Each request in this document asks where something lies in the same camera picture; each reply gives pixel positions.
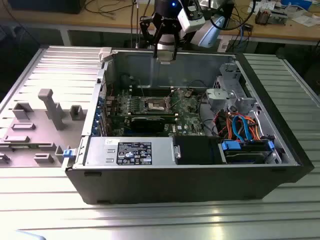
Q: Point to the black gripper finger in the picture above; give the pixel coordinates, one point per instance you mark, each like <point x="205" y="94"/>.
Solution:
<point x="176" y="37"/>
<point x="146" y="32"/>

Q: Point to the silver CPU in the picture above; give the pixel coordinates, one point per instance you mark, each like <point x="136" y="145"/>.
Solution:
<point x="165" y="56"/>

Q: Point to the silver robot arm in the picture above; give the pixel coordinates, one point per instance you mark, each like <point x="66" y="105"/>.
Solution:
<point x="211" y="32"/>

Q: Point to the CPU socket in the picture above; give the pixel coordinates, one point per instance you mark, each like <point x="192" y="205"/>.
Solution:
<point x="155" y="103"/>

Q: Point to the pale grey case latch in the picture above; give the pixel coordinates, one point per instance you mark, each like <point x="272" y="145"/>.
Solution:
<point x="105" y="53"/>

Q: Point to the round coin battery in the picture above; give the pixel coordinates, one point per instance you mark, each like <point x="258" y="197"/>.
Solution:
<point x="188" y="93"/>

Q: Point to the wooden desk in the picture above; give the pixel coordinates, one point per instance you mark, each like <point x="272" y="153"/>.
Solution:
<point x="87" y="21"/>

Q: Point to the metal drive cage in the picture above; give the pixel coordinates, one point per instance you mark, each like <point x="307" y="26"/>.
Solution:
<point x="220" y="96"/>

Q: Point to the small black adapter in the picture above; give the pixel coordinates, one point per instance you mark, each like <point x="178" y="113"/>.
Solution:
<point x="248" y="26"/>

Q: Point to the green RAM stick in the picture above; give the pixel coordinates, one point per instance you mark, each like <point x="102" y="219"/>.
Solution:
<point x="152" y="113"/>

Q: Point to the green motherboard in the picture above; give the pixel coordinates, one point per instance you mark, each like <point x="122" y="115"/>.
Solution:
<point x="185" y="117"/>

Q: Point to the brown coil component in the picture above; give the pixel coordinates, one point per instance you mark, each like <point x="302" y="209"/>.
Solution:
<point x="262" y="17"/>

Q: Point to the black graphics card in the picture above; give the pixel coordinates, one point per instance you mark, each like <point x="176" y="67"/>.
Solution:
<point x="147" y="125"/>

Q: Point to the grey electronics box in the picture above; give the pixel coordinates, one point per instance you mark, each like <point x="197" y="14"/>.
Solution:
<point x="278" y="17"/>

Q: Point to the black computer tower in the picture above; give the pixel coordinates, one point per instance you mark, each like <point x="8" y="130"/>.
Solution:
<point x="45" y="6"/>

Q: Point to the blue box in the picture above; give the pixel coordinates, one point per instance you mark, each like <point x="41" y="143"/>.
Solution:
<point x="297" y="3"/>

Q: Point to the silver power supply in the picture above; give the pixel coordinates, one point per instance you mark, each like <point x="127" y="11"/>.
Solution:
<point x="100" y="150"/>

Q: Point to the white paper sheet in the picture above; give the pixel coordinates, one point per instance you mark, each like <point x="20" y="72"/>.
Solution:
<point x="305" y="20"/>

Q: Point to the hard disk in blue carrier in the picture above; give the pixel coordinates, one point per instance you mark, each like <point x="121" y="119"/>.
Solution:
<point x="245" y="155"/>

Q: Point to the blue case latch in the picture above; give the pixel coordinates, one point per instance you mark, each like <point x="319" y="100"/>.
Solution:
<point x="68" y="153"/>

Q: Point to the black PC case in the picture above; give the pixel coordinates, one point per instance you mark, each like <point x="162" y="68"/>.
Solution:
<point x="175" y="185"/>

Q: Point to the grey parts rack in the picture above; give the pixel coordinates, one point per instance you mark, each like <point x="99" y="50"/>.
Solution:
<point x="37" y="135"/>

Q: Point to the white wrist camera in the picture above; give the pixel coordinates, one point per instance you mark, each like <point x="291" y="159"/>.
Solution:
<point x="190" y="21"/>

